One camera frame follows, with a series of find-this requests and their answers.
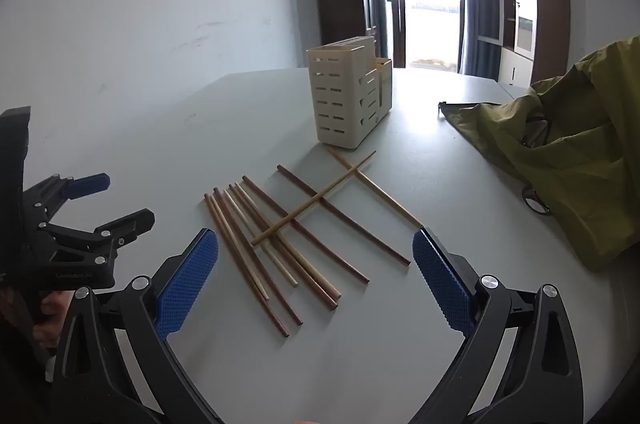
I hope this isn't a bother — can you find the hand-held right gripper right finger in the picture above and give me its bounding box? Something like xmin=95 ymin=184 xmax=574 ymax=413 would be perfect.
xmin=410 ymin=227 xmax=586 ymax=424

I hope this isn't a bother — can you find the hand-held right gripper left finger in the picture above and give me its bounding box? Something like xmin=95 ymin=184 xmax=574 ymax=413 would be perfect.
xmin=50 ymin=228 xmax=226 ymax=424

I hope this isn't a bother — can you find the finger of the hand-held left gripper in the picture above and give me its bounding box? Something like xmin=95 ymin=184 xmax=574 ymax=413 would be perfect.
xmin=46 ymin=207 xmax=156 ymax=250
xmin=22 ymin=173 xmax=111 ymax=220

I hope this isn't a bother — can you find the cream plastic utensil holder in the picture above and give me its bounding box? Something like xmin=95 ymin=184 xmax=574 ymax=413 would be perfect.
xmin=306 ymin=35 xmax=394 ymax=150

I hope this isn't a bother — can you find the person's left forearm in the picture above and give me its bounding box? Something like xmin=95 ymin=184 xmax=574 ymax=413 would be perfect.
xmin=0 ymin=304 xmax=56 ymax=424

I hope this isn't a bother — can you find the person's left hand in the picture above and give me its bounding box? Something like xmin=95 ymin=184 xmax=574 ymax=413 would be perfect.
xmin=31 ymin=290 xmax=73 ymax=352

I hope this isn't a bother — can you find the olive green fabric bag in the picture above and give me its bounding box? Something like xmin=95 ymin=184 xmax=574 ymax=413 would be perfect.
xmin=439 ymin=35 xmax=640 ymax=272

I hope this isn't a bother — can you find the white and brown cabinet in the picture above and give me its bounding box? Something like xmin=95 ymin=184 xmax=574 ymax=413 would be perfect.
xmin=497 ymin=0 xmax=573 ymax=88

